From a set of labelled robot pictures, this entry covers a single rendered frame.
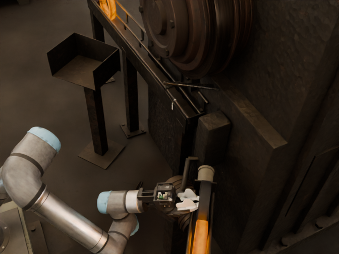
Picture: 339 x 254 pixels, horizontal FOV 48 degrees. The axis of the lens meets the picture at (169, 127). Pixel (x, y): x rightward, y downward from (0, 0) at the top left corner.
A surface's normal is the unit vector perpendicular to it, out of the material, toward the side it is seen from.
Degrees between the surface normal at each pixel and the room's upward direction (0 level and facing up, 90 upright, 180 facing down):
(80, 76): 5
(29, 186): 45
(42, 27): 0
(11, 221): 1
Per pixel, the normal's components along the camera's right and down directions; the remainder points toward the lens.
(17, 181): 0.10, -0.07
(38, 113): 0.04, -0.69
